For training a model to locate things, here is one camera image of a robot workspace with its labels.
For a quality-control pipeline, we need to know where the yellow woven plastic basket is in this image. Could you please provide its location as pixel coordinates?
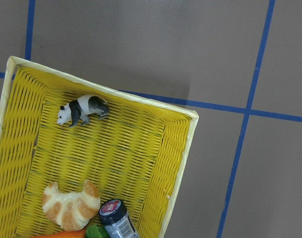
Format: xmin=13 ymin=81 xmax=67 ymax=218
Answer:
xmin=0 ymin=56 xmax=199 ymax=238

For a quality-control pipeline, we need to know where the toy panda figurine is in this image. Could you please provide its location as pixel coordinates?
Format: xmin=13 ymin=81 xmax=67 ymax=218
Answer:
xmin=56 ymin=94 xmax=110 ymax=127

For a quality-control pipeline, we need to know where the small dark labelled bottle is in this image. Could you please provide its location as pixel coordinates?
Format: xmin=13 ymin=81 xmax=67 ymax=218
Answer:
xmin=99 ymin=199 xmax=140 ymax=238

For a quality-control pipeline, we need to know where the toy croissant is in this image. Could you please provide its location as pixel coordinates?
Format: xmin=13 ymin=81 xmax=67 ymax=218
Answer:
xmin=41 ymin=179 xmax=101 ymax=232

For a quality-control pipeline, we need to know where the toy orange carrot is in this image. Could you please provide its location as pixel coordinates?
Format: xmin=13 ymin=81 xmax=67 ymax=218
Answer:
xmin=29 ymin=224 xmax=109 ymax=238

